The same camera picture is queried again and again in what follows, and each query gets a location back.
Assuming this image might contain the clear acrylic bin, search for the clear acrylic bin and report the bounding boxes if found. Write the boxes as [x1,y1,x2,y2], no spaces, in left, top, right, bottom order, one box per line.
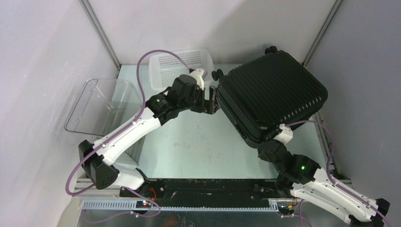
[64,78,148,166]

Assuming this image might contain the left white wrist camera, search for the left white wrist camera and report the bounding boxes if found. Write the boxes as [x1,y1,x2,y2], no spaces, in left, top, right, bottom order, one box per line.
[189,69,208,90]

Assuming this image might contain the black ribbed hard-shell suitcase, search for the black ribbed hard-shell suitcase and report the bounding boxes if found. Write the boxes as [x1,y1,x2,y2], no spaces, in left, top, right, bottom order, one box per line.
[211,46,328,148]

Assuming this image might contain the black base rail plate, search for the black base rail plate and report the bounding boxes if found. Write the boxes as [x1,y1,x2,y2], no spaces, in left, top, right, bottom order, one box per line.
[136,178,293,209]

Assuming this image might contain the aluminium frame rail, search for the aluminium frame rail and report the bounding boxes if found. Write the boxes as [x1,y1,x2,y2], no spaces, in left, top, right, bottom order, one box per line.
[73,178,355,214]

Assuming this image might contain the white perforated plastic basket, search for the white perforated plastic basket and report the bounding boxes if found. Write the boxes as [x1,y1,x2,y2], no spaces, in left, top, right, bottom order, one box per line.
[148,49,215,91]

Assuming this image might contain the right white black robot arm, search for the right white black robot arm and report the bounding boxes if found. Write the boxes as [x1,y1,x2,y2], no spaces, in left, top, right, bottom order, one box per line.
[257,140,391,227]

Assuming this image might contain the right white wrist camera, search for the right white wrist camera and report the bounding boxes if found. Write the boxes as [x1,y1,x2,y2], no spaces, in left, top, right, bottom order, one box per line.
[273,124,293,145]

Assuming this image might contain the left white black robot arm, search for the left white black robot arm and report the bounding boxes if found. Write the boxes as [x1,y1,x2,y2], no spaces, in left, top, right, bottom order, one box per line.
[78,75,218,197]

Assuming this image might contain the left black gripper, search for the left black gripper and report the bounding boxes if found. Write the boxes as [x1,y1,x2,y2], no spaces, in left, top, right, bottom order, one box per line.
[178,85,219,114]

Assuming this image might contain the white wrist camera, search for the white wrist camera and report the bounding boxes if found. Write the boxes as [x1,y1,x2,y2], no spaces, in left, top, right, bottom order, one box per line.
[273,124,293,145]
[189,69,208,90]

